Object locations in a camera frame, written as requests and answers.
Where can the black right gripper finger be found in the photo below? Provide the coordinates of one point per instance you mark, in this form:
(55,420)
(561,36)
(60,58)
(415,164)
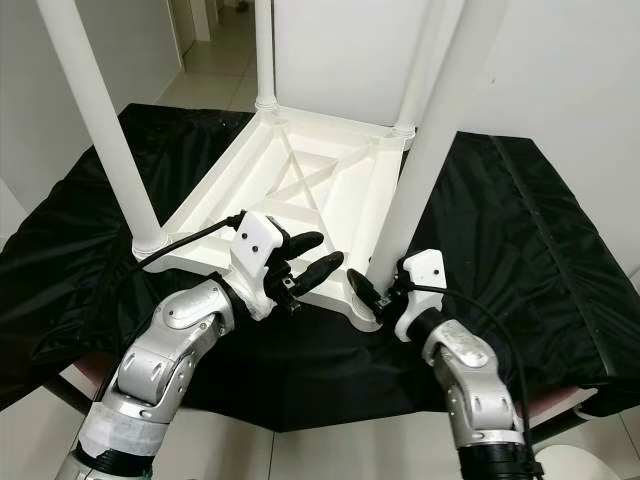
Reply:
(367,289)

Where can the white plastic table leg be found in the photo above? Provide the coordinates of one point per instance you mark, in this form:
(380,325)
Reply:
(435,150)
(265,55)
(420,70)
(100,120)

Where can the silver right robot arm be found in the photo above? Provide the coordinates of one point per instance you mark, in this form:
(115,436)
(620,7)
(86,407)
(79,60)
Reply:
(475,375)

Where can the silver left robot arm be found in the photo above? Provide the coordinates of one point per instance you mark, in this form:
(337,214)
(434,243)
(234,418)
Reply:
(160,355)

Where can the pink table corner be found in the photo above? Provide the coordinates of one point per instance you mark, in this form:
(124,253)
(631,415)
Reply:
(560,401)

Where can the white round stool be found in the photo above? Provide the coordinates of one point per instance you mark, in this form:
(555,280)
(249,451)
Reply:
(575,465)

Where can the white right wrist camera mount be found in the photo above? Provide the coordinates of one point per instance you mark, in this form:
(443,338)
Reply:
(422,285)

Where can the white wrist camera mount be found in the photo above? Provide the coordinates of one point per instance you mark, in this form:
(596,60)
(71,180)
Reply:
(258,246)
(422,285)

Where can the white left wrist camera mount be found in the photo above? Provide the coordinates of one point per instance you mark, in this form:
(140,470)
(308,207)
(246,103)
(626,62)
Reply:
(258,246)

